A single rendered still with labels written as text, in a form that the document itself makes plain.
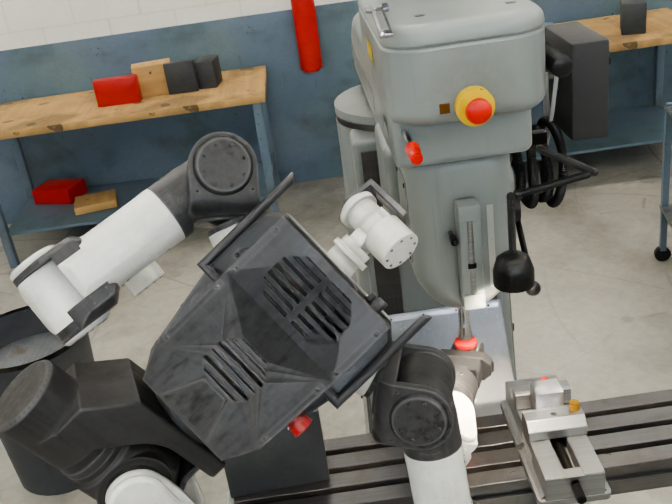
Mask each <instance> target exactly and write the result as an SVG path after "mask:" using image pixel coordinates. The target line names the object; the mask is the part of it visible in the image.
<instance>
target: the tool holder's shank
mask: <svg viewBox="0 0 672 504"><path fill-rule="evenodd" d="M458 322H459V328H458V338H459V339H460V341H461V342H463V343H468V342H470V341H471V338H472V337H473V333H472V329H471V324H470V310H465V309H458Z"/></svg>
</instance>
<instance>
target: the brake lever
mask: <svg viewBox="0 0 672 504"><path fill-rule="evenodd" d="M401 134H402V137H403V139H404V141H405V143H406V146H405V152H406V154H407V155H408V157H409V159H410V160H411V162H412V163H413V164H415V165H419V164H421V163H422V161H423V156H422V153H421V150H420V147H419V145H418V143H416V142H413V141H412V138H411V136H410V134H409V132H408V128H405V129H402V130H401Z"/></svg>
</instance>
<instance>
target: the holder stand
mask: <svg viewBox="0 0 672 504"><path fill-rule="evenodd" d="M307 416H308V417H309V418H311V419H312V422H311V424H310V425H309V427H308V428H307V429H306V430H305V431H304V432H303V433H302V434H300V435H299V436H297V437H295V436H294V435H293V434H292V433H291V431H290V430H289V427H288V428H286V429H285V430H283V431H282V432H280V433H279V434H277V435H276V436H275V437H274V438H273V439H271V440H270V441H269V442H268V443H267V444H266V445H265V446H264V447H263V448H261V449H260V450H258V451H255V452H252V453H248V454H245V455H241V456H238V457H234V458H230V459H227V460H225V462H226V466H225V467H224V470H225V475H226V479H227V483H228V487H229V492H230V496H231V498H235V497H240V496H245V495H251V494H256V493H261V492H266V491H271V490H277V489H282V488H287V487H292V486H297V485H303V484H308V483H313V482H318V481H323V480H328V479H330V475H329V469H328V463H327V457H326V451H325V445H324V439H323V433H322V427H321V421H320V415H319V410H318V408H317V409H316V410H314V411H312V412H311V413H309V414H308V415H307Z"/></svg>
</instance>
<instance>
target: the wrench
mask: <svg viewBox="0 0 672 504"><path fill-rule="evenodd" d="M364 10H365V13H366V14H371V13H372V16H373V19H374V22H375V25H376V28H377V31H378V34H379V37H380V39H385V38H392V37H393V36H394V35H393V32H392V29H391V27H390V24H389V22H388V19H387V17H386V14H385V12H386V11H389V6H388V3H382V7H377V8H371V7H370V5H366V6H364Z"/></svg>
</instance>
